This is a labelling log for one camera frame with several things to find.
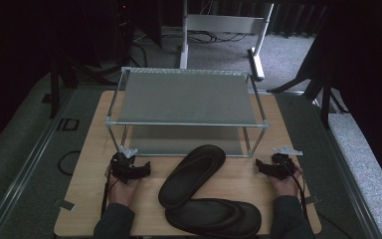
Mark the person's left hand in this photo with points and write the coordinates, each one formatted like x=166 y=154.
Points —
x=122 y=194

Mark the black tripod stand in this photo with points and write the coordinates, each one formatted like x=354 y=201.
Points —
x=325 y=99
x=54 y=89

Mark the person's right hand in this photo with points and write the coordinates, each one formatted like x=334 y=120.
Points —
x=285 y=187

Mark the black slipper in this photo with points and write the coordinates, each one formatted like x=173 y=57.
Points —
x=192 y=172
x=219 y=217

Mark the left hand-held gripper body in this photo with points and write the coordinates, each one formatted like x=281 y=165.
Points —
x=122 y=167

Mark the grey tape piece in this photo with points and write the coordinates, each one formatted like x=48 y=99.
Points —
x=67 y=204
x=311 y=199

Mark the dark equipment rack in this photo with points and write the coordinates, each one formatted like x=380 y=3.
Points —
x=124 y=33

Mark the white metal desk frame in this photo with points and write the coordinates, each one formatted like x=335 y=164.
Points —
x=225 y=24

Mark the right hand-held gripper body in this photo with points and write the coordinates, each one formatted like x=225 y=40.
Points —
x=282 y=167

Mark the metal shoe rack grey shelves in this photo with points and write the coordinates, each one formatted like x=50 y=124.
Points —
x=185 y=99

